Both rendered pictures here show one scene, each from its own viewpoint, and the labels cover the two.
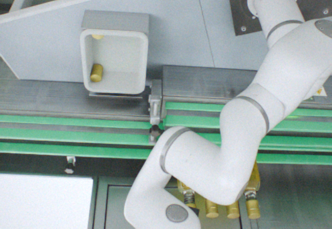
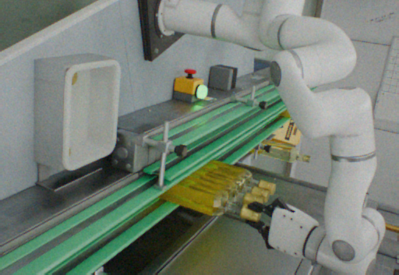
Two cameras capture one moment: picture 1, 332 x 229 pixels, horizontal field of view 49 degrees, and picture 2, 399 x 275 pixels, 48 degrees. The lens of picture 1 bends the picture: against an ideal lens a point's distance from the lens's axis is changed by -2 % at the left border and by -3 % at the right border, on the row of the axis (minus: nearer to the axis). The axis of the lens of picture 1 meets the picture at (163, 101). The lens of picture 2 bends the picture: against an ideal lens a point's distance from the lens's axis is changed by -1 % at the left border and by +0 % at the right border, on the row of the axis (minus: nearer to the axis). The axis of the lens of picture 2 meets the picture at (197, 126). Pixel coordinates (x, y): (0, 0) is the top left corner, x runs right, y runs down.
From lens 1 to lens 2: 0.92 m
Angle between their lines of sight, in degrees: 57
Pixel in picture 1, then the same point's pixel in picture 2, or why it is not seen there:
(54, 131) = (74, 236)
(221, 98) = (174, 121)
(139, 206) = (329, 99)
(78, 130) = (92, 221)
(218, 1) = (134, 28)
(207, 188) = (344, 58)
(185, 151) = (309, 51)
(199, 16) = (123, 48)
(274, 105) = not seen: hidden behind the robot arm
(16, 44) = not seen: outside the picture
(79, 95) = (44, 197)
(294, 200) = not seen: hidden behind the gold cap
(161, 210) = (340, 90)
